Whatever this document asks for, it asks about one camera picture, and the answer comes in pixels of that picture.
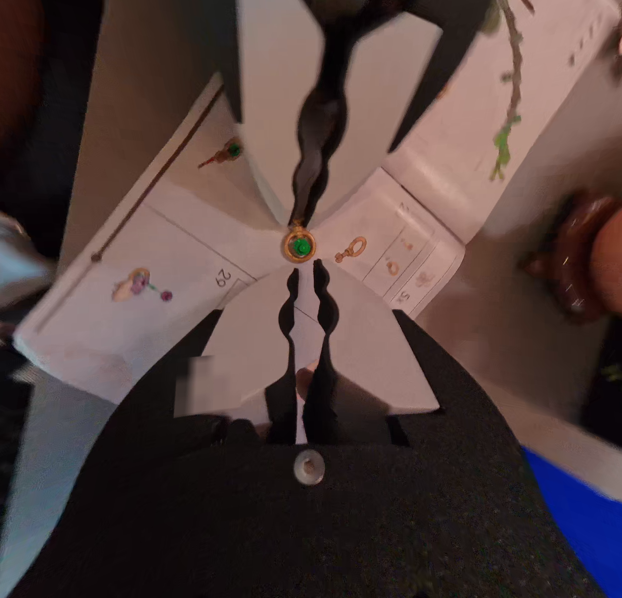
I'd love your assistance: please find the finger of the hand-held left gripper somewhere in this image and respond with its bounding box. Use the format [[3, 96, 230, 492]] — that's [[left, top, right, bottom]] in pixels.
[[236, 0, 325, 227], [301, 12, 444, 230]]

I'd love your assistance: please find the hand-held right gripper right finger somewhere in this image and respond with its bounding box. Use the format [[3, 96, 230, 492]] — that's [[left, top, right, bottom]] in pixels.
[[302, 259, 441, 444]]

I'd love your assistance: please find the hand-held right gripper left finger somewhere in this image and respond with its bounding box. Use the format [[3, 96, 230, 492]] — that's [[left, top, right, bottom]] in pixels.
[[201, 267, 301, 444]]

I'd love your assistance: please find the gold ring piece green stud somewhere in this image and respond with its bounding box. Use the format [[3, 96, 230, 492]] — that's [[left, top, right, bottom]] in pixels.
[[283, 219, 317, 264]]

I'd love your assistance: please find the person's right hand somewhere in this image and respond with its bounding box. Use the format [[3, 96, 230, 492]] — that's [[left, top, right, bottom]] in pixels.
[[295, 359, 320, 400]]

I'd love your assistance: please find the white instruction booklet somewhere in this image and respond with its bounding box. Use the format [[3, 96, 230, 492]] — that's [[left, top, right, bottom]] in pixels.
[[14, 0, 610, 414]]

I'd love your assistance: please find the brown brick pot stand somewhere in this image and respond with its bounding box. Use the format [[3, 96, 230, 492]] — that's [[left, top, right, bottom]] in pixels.
[[517, 190, 622, 324]]

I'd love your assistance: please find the pink brick flower pot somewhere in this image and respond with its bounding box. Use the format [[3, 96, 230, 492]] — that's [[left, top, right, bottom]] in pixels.
[[590, 216, 622, 314]]

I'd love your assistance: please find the blue plastic bin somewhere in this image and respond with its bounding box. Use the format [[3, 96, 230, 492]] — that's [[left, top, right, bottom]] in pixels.
[[521, 445, 622, 598]]

